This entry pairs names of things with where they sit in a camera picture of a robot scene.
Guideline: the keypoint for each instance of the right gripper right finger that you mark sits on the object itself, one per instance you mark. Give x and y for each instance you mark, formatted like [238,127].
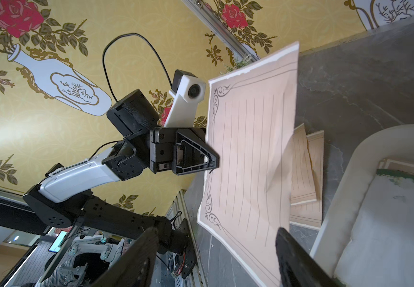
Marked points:
[296,267]

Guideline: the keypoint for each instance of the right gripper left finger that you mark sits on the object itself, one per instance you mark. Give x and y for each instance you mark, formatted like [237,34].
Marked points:
[135,267]

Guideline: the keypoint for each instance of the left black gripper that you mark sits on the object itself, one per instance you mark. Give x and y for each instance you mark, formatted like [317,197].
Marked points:
[184,151]

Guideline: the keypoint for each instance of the brown lined stationery paper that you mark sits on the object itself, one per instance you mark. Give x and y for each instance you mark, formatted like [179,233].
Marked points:
[303,186]

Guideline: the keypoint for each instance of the white oval storage box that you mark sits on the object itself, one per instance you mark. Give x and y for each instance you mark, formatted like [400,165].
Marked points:
[391,149]

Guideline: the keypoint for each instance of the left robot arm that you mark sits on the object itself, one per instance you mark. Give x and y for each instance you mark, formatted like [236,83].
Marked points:
[64,197]

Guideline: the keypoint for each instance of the brown stationery paper in box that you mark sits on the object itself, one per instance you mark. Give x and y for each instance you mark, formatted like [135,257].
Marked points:
[246,199]

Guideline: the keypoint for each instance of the potted green plant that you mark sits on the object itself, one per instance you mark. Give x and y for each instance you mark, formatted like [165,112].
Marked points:
[236,63]

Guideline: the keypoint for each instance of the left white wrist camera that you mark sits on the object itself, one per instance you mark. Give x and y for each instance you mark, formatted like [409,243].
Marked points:
[188,92]

